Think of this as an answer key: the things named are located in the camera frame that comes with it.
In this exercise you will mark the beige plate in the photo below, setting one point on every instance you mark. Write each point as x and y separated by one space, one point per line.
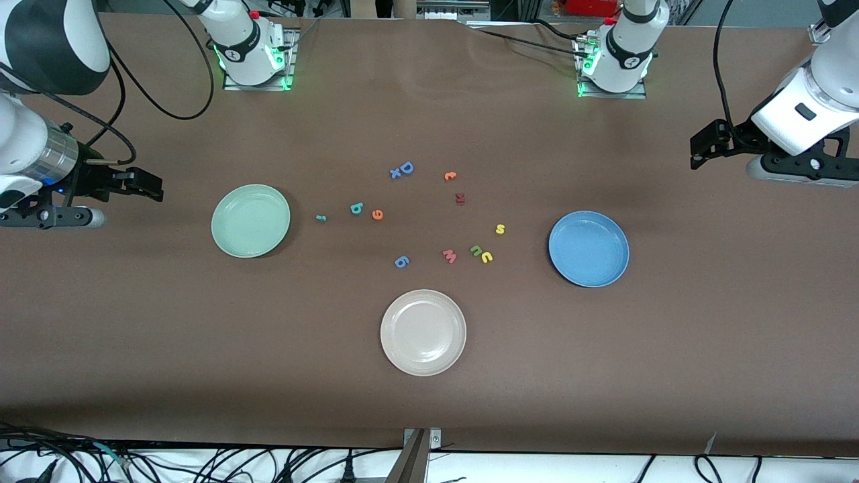
423 333

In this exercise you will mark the pink foam letter w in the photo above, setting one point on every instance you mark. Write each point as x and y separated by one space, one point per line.
449 255

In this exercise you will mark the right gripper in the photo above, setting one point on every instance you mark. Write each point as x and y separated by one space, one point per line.
94 179

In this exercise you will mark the pale green plate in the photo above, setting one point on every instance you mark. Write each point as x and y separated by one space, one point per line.
250 221

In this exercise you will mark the brown paper table cover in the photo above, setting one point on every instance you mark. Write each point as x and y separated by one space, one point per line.
201 335

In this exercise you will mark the blue foam letter D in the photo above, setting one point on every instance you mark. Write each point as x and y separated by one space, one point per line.
401 167

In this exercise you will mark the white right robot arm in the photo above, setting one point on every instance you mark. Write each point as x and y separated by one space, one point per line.
40 40

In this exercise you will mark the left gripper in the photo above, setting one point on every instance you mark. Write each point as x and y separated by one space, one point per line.
737 139

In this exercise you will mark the white paper scrap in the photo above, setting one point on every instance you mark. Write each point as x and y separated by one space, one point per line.
711 444

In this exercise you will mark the blue plate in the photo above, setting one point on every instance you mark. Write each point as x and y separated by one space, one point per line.
589 249

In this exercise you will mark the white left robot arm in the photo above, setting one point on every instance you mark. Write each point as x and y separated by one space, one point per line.
627 54

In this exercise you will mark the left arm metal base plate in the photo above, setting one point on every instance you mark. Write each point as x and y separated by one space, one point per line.
637 94

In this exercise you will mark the red box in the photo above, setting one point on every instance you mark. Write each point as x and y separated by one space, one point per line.
590 7

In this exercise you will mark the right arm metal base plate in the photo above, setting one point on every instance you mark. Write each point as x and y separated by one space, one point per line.
294 67

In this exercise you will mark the black power plug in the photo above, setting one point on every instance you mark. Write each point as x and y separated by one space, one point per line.
348 473

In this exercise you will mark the metal table bracket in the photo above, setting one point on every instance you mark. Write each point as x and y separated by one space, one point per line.
419 443

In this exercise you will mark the aluminium frame rail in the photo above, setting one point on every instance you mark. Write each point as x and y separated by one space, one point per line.
817 33

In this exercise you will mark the blue foam number 6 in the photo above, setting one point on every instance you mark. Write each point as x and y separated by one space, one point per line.
401 263

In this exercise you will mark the grey metal equipment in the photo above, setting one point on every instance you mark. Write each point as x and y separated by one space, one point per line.
449 10

